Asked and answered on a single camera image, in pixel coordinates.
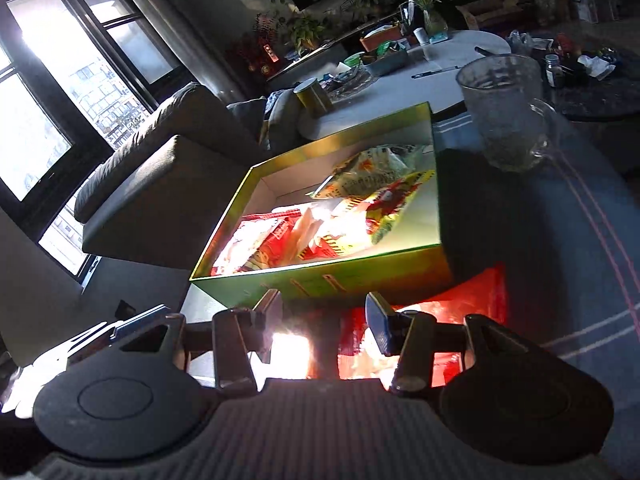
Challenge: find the red snack bag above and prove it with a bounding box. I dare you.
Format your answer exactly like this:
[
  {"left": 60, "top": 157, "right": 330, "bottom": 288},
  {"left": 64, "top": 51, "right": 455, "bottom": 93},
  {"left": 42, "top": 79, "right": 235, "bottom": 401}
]
[{"left": 329, "top": 263, "right": 508, "bottom": 388}]

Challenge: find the white round coffee table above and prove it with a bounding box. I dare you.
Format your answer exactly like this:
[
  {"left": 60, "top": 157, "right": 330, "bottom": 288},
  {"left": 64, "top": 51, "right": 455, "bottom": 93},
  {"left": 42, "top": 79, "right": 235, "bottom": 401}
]
[{"left": 298, "top": 30, "right": 511, "bottom": 141}]

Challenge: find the dark round side table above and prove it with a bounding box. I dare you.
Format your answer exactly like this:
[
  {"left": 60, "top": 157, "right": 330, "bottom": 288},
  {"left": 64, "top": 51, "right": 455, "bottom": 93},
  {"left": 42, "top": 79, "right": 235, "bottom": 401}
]
[{"left": 530, "top": 27, "right": 639, "bottom": 122}]

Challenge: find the yellow tin can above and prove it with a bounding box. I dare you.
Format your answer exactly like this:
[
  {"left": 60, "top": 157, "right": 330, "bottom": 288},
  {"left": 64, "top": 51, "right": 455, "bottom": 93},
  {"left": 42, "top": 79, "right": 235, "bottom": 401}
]
[{"left": 293, "top": 77, "right": 333, "bottom": 118}]

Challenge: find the green gift box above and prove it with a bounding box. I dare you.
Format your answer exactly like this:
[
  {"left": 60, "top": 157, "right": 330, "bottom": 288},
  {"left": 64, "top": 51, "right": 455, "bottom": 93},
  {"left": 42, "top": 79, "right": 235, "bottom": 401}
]
[{"left": 191, "top": 103, "right": 452, "bottom": 308}]

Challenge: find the grey armchair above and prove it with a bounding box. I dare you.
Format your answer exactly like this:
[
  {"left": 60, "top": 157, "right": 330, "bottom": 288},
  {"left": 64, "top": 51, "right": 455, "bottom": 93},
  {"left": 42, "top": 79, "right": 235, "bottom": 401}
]
[{"left": 74, "top": 82, "right": 268, "bottom": 270}]

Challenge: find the plant in glass vase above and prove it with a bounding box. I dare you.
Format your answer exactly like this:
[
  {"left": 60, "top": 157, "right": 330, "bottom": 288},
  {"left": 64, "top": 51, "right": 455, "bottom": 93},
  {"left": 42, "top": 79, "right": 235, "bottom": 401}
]
[{"left": 397, "top": 0, "right": 454, "bottom": 39}]

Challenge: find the blue striped tablecloth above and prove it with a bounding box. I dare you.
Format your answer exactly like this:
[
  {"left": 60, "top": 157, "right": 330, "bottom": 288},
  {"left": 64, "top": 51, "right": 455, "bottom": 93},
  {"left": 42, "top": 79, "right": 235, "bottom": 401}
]
[{"left": 179, "top": 109, "right": 640, "bottom": 478}]

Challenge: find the glass mug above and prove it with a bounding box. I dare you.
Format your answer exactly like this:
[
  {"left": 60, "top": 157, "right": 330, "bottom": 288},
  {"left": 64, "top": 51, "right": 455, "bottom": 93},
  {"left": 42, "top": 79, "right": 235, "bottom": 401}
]
[{"left": 456, "top": 54, "right": 558, "bottom": 172}]

